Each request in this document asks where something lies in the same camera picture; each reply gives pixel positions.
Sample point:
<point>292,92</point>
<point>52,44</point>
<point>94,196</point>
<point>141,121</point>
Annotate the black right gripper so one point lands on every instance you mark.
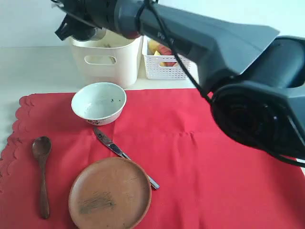
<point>85,14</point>

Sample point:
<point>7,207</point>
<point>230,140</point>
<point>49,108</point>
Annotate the wooden chopstick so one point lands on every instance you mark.
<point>112,59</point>

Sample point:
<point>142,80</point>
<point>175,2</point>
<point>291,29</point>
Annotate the pale green ceramic bowl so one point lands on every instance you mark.
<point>99,103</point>

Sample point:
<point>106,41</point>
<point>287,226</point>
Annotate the yellow lemon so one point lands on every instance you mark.
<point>153,46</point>

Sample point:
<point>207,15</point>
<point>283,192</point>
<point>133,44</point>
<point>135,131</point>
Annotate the red sausage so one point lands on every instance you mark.
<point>163,50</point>

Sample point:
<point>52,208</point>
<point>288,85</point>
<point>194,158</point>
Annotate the stainless steel cup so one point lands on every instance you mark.
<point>91,34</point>

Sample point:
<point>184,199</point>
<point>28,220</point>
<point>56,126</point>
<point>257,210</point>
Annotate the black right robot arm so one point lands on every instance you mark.
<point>252,77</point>

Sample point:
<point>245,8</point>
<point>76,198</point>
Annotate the cream plastic tub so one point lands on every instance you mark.
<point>92,59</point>

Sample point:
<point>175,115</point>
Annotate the white perforated plastic basket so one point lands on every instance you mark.
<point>154,71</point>

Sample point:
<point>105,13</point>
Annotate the metal table knife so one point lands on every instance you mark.
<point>106,141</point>

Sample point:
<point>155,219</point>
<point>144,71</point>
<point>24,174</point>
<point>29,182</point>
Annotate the dark wooden spoon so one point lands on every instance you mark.
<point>41,149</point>

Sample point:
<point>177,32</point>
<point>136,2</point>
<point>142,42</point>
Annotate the brown clay plate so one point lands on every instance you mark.
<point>113,193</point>

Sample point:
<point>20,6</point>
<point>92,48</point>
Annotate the red tablecloth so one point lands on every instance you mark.
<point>207,180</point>

